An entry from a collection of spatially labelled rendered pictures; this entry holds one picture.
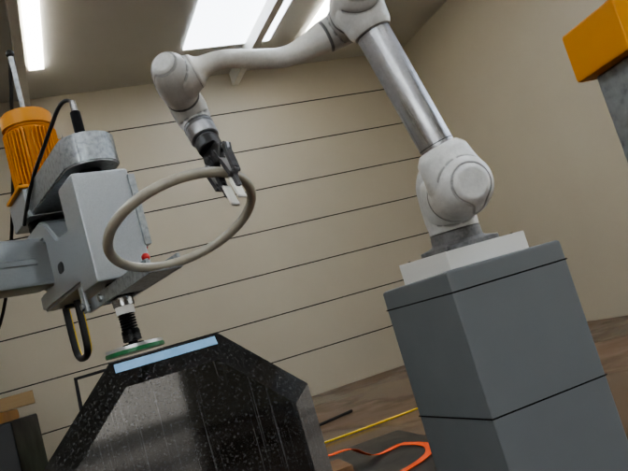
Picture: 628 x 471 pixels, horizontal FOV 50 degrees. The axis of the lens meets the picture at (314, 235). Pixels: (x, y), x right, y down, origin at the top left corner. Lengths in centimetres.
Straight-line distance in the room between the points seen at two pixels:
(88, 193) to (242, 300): 528
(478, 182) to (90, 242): 143
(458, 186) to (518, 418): 63
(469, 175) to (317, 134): 685
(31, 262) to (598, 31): 257
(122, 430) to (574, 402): 126
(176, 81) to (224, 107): 646
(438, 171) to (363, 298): 649
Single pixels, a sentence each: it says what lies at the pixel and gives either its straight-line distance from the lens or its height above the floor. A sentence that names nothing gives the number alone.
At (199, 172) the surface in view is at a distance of 191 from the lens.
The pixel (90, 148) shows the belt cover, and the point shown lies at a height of 163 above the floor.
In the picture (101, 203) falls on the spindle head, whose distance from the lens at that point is 264.
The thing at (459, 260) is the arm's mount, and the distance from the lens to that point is 194.
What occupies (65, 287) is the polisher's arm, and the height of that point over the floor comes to 120.
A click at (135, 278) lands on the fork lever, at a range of 234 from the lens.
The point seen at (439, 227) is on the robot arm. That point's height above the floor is 93.
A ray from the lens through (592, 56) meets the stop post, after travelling 111.
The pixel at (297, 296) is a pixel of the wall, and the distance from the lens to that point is 797.
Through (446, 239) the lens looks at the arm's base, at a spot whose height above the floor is 89.
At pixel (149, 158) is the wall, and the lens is 798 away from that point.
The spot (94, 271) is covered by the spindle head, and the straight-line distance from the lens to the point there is 257.
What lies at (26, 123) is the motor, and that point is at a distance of 342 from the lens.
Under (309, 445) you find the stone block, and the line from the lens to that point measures 216.
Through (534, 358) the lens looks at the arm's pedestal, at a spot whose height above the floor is 51.
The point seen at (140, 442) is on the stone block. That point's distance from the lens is 208.
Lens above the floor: 76
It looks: 7 degrees up
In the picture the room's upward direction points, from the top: 16 degrees counter-clockwise
